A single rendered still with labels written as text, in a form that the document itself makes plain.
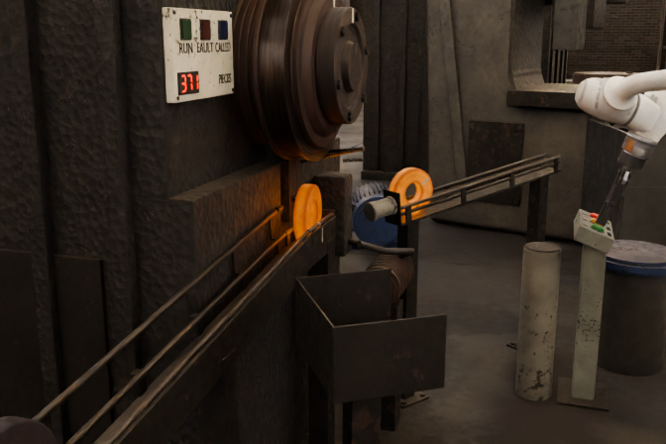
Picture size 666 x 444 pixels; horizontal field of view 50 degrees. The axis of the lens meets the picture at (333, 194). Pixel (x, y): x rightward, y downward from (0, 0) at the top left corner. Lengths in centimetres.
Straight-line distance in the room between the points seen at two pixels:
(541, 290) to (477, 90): 223
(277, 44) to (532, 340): 136
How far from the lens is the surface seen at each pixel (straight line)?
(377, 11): 598
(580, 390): 259
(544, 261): 238
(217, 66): 158
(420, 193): 229
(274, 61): 160
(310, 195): 181
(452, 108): 448
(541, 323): 245
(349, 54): 172
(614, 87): 218
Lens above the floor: 119
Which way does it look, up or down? 12 degrees down
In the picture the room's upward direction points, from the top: straight up
